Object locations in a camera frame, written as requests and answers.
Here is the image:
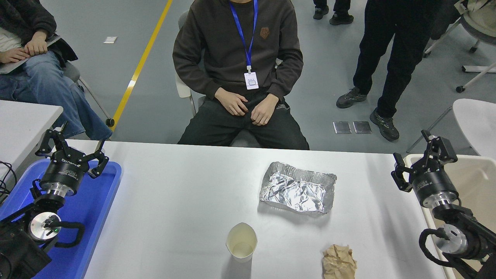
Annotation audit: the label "person's left hand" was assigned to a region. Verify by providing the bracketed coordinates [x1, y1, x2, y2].
[24, 30, 49, 56]
[251, 93, 280, 126]

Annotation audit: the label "white round-edged chair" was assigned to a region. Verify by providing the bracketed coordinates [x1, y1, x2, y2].
[406, 98, 496, 159]

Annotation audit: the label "person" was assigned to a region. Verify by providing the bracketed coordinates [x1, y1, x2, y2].
[0, 0, 113, 141]
[313, 0, 354, 26]
[172, 0, 310, 151]
[336, 0, 442, 142]

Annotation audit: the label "blue plastic tray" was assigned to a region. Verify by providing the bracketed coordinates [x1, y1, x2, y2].
[0, 158, 122, 279]

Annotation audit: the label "white frame with caster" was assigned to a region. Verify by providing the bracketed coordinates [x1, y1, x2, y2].
[456, 62, 496, 93]

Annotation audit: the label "tan paper ball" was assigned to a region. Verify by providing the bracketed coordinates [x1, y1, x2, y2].
[322, 244, 358, 279]

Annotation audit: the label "white and grey chair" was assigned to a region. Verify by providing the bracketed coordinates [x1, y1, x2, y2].
[175, 10, 283, 148]

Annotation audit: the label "black cables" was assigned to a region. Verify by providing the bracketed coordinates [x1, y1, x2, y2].
[0, 161, 18, 204]

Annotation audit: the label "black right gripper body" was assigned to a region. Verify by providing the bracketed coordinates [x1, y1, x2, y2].
[410, 170, 458, 202]

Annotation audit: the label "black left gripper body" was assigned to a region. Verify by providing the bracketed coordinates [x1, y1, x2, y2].
[40, 149, 91, 193]

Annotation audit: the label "cream paper cup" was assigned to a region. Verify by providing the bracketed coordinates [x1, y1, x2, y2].
[226, 222, 258, 263]

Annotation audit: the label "person's right hand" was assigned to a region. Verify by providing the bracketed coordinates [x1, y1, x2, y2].
[214, 87, 249, 117]
[0, 47, 30, 64]

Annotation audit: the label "silver foil tray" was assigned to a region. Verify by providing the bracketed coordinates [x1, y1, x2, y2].
[259, 162, 338, 215]

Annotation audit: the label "white side table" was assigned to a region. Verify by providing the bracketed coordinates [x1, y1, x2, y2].
[0, 100, 64, 183]

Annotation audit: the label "grey laptop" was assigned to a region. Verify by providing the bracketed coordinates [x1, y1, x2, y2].
[0, 36, 62, 74]

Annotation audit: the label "large pale bin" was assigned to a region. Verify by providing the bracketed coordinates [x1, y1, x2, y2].
[403, 154, 496, 279]

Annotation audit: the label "blue lanyard with badge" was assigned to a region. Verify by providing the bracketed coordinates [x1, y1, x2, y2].
[229, 0, 259, 90]

